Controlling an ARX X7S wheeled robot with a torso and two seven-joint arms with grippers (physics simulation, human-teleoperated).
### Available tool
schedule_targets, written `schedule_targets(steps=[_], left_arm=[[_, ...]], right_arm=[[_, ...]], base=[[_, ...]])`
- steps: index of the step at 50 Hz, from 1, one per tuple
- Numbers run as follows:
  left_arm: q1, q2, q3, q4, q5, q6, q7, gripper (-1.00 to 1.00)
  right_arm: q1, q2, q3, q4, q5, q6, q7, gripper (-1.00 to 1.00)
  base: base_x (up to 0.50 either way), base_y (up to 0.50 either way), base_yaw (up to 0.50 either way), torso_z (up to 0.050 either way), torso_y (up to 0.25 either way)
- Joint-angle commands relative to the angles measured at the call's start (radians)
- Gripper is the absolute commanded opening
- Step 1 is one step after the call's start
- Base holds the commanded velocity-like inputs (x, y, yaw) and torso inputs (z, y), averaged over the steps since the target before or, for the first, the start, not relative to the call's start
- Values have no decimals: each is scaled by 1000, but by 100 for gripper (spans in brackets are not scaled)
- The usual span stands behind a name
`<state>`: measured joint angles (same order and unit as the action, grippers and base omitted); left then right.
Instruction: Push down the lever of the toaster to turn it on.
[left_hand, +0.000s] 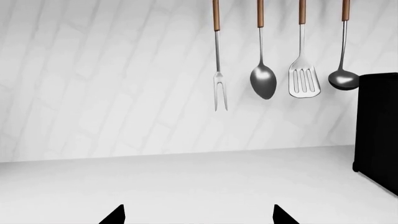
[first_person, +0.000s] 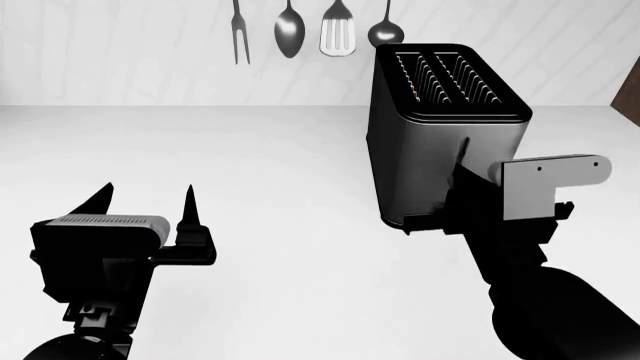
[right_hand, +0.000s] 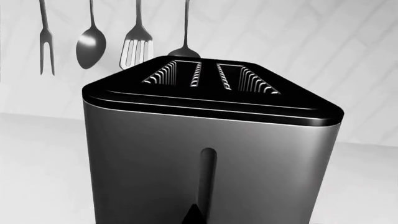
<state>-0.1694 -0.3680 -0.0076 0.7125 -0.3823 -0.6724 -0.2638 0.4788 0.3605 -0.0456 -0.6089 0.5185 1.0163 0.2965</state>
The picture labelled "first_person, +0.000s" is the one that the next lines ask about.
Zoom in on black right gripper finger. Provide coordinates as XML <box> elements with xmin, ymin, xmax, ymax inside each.
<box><xmin>448</xmin><ymin>135</ymin><xmax>505</xmax><ymax>228</ymax></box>

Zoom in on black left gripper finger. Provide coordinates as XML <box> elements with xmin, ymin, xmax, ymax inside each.
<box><xmin>68</xmin><ymin>181</ymin><xmax>116</xmax><ymax>218</ymax></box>
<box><xmin>174</xmin><ymin>183</ymin><xmax>202</xmax><ymax>249</ymax></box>

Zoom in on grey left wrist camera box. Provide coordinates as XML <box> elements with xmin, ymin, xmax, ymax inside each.
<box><xmin>29</xmin><ymin>213</ymin><xmax>174</xmax><ymax>261</ymax></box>

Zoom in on brown wooden cabinet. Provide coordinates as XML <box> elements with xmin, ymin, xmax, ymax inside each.
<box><xmin>610</xmin><ymin>65</ymin><xmax>640</xmax><ymax>128</ymax></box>

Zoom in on steel ladle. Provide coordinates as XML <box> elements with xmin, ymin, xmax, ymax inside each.
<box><xmin>367</xmin><ymin>0</ymin><xmax>406</xmax><ymax>48</ymax></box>

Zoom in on steel serving spoon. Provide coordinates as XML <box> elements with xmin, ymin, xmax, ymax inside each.
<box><xmin>273</xmin><ymin>0</ymin><xmax>307</xmax><ymax>60</ymax></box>

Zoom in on steel slotted spatula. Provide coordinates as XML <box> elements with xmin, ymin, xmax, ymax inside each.
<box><xmin>318</xmin><ymin>0</ymin><xmax>358</xmax><ymax>58</ymax></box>

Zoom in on black and steel toaster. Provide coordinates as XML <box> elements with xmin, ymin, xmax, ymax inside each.
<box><xmin>364</xmin><ymin>42</ymin><xmax>534</xmax><ymax>231</ymax></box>

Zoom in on steel carving fork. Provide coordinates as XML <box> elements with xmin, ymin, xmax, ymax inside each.
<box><xmin>230</xmin><ymin>0</ymin><xmax>252</xmax><ymax>66</ymax></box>

